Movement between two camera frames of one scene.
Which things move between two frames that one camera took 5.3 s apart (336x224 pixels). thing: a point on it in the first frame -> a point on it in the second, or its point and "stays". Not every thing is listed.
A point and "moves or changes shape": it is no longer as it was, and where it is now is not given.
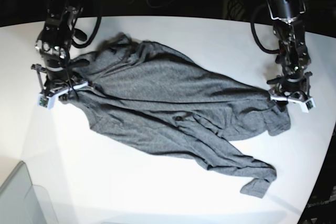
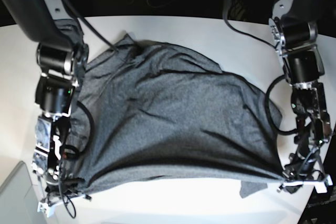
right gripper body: [293, 85] -> [305, 168]
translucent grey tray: [21, 202] stays
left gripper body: [56, 82] -> [60, 183]
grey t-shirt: [147, 94] moves or changes shape
